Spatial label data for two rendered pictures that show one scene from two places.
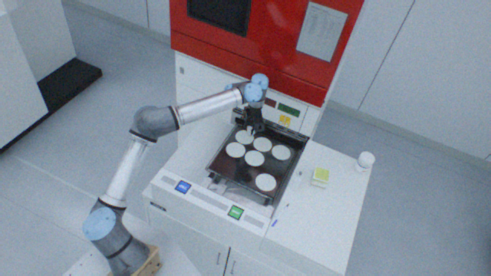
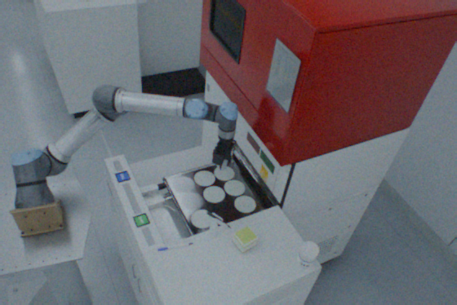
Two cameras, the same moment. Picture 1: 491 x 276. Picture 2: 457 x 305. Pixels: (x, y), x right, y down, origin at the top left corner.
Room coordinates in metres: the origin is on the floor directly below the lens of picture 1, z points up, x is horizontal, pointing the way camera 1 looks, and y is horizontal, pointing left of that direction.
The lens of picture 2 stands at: (0.24, -0.91, 2.34)
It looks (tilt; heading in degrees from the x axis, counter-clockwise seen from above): 46 degrees down; 37
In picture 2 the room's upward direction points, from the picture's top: 11 degrees clockwise
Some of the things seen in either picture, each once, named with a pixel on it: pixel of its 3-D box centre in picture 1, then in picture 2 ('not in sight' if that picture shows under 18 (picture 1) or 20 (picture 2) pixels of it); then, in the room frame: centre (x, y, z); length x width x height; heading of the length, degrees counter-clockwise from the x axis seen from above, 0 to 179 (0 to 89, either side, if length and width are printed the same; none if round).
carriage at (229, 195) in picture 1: (234, 202); (161, 218); (0.86, 0.00, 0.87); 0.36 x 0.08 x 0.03; 74
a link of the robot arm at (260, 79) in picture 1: (258, 87); (227, 116); (1.20, 0.00, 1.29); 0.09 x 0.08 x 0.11; 122
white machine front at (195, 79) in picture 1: (242, 101); (240, 138); (1.38, 0.07, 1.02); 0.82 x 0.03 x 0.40; 74
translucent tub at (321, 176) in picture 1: (320, 178); (245, 240); (0.99, -0.37, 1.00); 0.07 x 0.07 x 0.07; 83
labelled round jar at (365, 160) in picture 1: (364, 162); (307, 254); (1.13, -0.59, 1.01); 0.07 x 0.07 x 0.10
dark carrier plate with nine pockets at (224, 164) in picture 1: (254, 158); (214, 194); (1.11, -0.06, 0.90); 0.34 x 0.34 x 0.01; 74
